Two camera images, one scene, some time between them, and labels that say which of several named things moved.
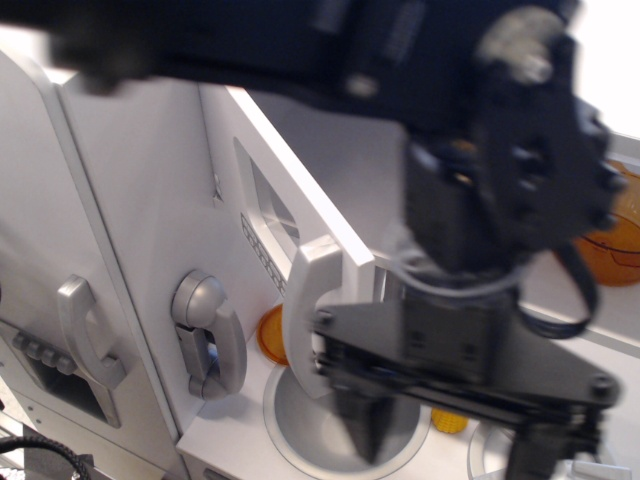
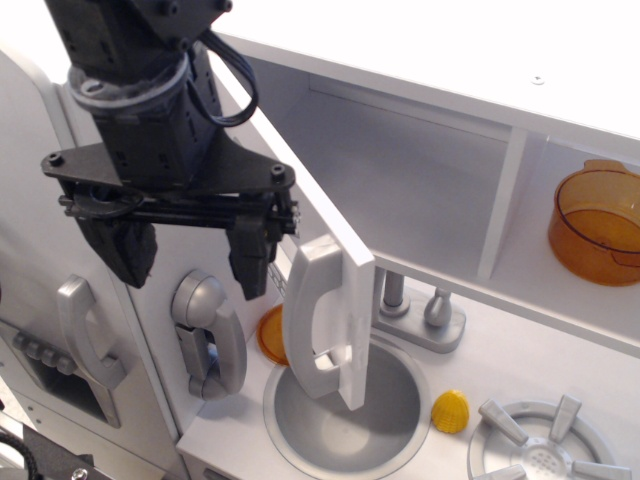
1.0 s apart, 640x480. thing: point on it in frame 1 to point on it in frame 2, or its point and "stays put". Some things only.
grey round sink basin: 312,435 stays put
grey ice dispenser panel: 46,361 stays put
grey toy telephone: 211,340 stays put
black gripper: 475,353 to 171,158
